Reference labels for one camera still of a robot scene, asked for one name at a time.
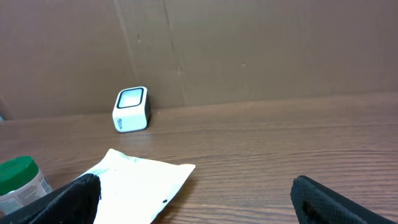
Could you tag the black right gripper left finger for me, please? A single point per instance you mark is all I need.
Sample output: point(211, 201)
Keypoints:
point(74, 203)

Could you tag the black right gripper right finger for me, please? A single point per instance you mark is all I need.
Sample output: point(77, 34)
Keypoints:
point(316, 204)

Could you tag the beige plastic pouch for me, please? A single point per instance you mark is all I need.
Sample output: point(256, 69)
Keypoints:
point(135, 190)

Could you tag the green lid jar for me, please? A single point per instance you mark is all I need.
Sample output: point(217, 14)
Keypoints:
point(22, 182)

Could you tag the white barcode scanner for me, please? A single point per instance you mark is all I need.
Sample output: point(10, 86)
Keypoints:
point(131, 110)

